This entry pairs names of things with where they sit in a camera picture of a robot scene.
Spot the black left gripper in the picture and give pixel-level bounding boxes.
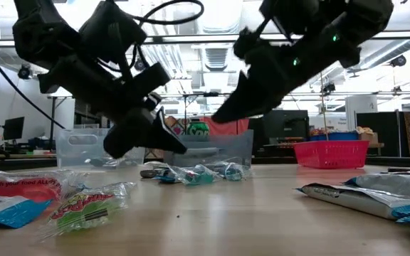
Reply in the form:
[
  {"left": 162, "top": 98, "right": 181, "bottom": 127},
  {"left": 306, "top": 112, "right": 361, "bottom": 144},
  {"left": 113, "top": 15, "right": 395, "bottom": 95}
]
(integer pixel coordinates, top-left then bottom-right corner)
[{"left": 37, "top": 56, "right": 188, "bottom": 159}]

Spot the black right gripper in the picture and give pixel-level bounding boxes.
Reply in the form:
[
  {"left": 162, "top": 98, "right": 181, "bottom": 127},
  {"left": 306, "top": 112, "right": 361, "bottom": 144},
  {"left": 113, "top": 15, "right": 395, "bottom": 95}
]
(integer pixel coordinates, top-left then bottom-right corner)
[{"left": 211, "top": 27, "right": 345, "bottom": 124}]

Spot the red Ring Pop gummy packet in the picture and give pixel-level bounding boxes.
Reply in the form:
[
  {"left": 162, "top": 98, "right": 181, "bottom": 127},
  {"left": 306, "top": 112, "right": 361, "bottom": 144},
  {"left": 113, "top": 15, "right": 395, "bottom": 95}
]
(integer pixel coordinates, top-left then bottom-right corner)
[{"left": 0, "top": 169, "right": 65, "bottom": 204}]

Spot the colourful patchwork quilt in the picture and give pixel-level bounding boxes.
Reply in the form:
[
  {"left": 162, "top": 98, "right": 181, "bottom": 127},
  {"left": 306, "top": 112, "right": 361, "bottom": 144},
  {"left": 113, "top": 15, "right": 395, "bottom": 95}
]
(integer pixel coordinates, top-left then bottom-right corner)
[{"left": 164, "top": 115, "right": 191, "bottom": 136}]

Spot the green Sprite can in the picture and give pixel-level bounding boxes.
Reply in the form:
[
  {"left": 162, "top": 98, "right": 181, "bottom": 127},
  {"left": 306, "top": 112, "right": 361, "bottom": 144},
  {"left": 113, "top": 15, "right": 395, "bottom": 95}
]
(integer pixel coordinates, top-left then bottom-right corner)
[{"left": 186, "top": 120, "right": 210, "bottom": 137}]

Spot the orange cloth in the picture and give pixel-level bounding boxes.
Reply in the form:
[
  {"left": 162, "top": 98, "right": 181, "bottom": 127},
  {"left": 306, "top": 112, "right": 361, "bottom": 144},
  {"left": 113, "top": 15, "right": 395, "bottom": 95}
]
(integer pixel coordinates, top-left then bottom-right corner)
[{"left": 203, "top": 116, "right": 251, "bottom": 136}]

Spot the black television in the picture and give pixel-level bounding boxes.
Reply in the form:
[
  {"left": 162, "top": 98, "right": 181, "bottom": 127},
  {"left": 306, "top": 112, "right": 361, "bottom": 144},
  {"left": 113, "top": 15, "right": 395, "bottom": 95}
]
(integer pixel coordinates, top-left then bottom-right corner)
[{"left": 261, "top": 109, "right": 310, "bottom": 157}]

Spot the thin pole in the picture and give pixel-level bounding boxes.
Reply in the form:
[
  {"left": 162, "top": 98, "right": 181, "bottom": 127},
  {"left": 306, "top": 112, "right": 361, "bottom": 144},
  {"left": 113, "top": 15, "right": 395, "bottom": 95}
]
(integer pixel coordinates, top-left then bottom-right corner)
[{"left": 319, "top": 73, "right": 330, "bottom": 142}]

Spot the clear plastic bin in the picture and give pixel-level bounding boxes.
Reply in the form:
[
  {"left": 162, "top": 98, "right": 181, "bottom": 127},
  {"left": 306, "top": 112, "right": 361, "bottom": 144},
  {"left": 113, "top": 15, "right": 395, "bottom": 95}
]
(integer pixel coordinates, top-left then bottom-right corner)
[{"left": 55, "top": 127, "right": 147, "bottom": 169}]

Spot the grey translucent plastic bin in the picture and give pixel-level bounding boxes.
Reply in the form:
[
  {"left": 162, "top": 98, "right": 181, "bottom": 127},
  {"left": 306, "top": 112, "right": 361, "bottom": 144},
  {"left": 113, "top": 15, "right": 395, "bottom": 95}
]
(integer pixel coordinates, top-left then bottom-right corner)
[{"left": 162, "top": 129, "right": 255, "bottom": 168}]

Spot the blue tub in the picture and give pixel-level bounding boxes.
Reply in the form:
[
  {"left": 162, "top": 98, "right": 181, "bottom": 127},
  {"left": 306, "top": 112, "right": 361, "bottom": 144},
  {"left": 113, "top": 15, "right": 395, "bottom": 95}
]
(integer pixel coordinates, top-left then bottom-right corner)
[{"left": 310, "top": 131, "right": 361, "bottom": 142}]

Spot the red plastic basket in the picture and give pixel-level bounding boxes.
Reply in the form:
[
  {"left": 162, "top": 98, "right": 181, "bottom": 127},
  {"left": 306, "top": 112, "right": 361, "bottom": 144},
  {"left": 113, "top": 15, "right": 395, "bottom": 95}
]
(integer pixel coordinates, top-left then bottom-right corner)
[{"left": 293, "top": 140, "right": 370, "bottom": 170}]

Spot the white cabinet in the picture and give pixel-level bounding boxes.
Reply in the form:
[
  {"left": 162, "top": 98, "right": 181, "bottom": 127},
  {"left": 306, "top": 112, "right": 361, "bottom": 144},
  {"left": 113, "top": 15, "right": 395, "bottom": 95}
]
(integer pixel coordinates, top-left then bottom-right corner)
[{"left": 345, "top": 95, "right": 379, "bottom": 131}]

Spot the black computer monitor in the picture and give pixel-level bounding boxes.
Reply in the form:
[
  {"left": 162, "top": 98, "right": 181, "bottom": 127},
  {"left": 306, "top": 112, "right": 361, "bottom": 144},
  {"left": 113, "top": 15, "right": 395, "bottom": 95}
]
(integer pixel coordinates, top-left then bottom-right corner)
[{"left": 2, "top": 116, "right": 26, "bottom": 142}]

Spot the cardboard box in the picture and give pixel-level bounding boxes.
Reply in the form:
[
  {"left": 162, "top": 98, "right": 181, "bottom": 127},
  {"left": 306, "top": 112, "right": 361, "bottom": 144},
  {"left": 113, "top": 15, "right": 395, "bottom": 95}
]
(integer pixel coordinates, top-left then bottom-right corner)
[{"left": 357, "top": 127, "right": 380, "bottom": 145}]

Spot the black partition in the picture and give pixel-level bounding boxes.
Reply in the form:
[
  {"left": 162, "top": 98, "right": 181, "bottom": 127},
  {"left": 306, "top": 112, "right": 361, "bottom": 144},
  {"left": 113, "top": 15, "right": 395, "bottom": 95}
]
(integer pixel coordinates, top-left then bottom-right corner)
[{"left": 355, "top": 112, "right": 403, "bottom": 158}]

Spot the silver ventilation duct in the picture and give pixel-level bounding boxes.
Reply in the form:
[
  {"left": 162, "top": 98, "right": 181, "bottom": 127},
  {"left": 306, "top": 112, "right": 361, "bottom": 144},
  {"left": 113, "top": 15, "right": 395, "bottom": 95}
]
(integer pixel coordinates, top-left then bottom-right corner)
[{"left": 197, "top": 0, "right": 243, "bottom": 114}]

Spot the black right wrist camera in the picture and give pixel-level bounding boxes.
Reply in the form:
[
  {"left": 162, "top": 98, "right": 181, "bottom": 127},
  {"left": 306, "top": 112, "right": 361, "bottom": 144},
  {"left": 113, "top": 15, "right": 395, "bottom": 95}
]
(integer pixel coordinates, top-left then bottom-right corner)
[{"left": 260, "top": 0, "right": 322, "bottom": 41}]

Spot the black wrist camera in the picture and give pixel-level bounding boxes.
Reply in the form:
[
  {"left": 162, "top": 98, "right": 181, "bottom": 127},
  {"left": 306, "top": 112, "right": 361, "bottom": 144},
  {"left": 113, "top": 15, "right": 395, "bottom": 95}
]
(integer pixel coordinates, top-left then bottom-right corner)
[
  {"left": 78, "top": 0, "right": 149, "bottom": 65},
  {"left": 260, "top": 0, "right": 322, "bottom": 41}
]

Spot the long ceiling light rail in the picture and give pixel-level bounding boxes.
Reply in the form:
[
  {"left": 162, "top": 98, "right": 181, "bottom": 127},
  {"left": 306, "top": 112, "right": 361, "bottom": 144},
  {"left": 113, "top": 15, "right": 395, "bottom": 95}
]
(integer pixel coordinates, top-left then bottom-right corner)
[{"left": 0, "top": 30, "right": 410, "bottom": 49}]

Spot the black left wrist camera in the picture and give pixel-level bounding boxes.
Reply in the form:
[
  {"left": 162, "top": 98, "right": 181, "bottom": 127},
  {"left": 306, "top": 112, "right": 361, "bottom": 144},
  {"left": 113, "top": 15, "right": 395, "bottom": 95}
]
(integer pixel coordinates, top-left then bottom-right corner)
[{"left": 78, "top": 0, "right": 149, "bottom": 65}]

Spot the teal Ring Pop gummy packet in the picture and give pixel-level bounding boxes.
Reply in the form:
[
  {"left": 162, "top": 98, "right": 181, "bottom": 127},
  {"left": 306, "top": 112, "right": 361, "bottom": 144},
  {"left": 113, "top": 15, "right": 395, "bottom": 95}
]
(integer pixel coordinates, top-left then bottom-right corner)
[
  {"left": 217, "top": 161, "right": 253, "bottom": 181},
  {"left": 169, "top": 163, "right": 224, "bottom": 186}
]

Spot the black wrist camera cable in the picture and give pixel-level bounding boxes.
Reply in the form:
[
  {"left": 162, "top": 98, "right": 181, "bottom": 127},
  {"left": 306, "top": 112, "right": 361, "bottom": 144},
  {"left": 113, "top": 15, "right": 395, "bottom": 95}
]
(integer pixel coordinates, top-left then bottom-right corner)
[{"left": 130, "top": 0, "right": 205, "bottom": 26}]

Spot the black hanging cable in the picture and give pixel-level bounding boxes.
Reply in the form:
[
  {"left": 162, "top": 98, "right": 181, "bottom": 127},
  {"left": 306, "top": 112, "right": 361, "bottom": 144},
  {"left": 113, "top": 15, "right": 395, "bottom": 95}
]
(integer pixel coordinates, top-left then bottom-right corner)
[{"left": 0, "top": 37, "right": 66, "bottom": 129}]

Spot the black metal table frame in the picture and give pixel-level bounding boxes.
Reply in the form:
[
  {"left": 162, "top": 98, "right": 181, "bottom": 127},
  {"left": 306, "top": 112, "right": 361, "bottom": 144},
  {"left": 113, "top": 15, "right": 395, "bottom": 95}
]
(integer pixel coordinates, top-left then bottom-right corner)
[{"left": 0, "top": 155, "right": 410, "bottom": 172}]

